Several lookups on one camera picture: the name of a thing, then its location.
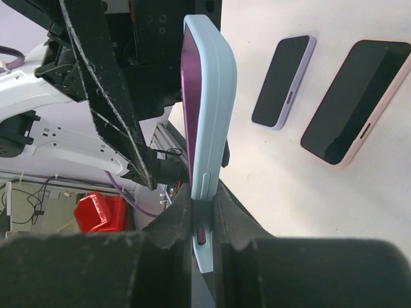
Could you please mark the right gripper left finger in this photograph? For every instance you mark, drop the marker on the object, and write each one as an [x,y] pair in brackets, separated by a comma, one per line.
[146,268]

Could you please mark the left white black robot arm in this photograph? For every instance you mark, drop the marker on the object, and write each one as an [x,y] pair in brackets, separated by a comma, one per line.
[42,128]

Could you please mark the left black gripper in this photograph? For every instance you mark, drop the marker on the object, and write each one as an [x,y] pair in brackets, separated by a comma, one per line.
[117,41]

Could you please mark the lavender phone case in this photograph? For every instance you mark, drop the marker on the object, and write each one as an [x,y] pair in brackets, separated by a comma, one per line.
[297,86]

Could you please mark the red plastic bin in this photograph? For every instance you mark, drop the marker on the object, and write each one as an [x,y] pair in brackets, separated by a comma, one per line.
[98,213]

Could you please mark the aluminium front rail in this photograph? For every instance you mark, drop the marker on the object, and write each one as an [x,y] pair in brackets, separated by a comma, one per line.
[169,143]

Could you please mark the purple phone face down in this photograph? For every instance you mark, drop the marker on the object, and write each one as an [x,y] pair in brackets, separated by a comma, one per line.
[191,82]

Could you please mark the light blue phone case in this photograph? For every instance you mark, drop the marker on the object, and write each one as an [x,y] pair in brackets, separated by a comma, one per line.
[219,82]

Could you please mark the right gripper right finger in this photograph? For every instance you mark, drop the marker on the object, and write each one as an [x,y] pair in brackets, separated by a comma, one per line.
[256,269]

